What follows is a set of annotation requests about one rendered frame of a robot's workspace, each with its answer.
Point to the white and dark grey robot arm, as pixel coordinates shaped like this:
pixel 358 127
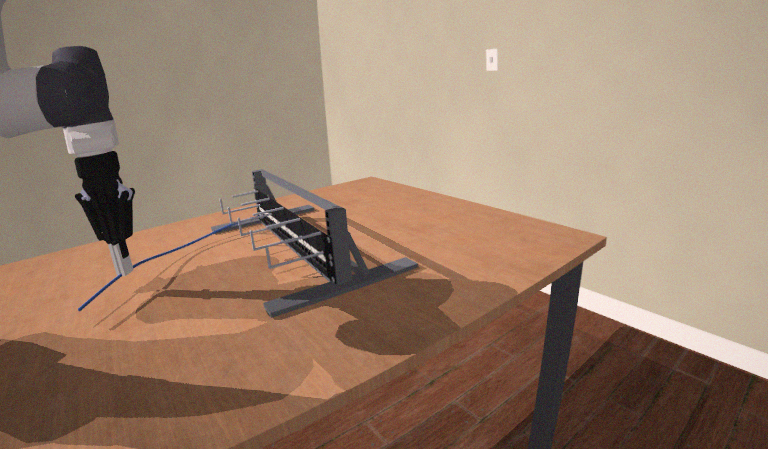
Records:
pixel 34 99

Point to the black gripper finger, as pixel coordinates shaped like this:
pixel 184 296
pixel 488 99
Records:
pixel 120 218
pixel 93 211

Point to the grey metal rack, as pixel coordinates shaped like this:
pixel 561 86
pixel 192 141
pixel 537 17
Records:
pixel 334 264

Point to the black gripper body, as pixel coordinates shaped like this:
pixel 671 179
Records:
pixel 100 170

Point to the dark blue cable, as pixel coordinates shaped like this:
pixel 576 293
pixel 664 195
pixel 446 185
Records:
pixel 148 259

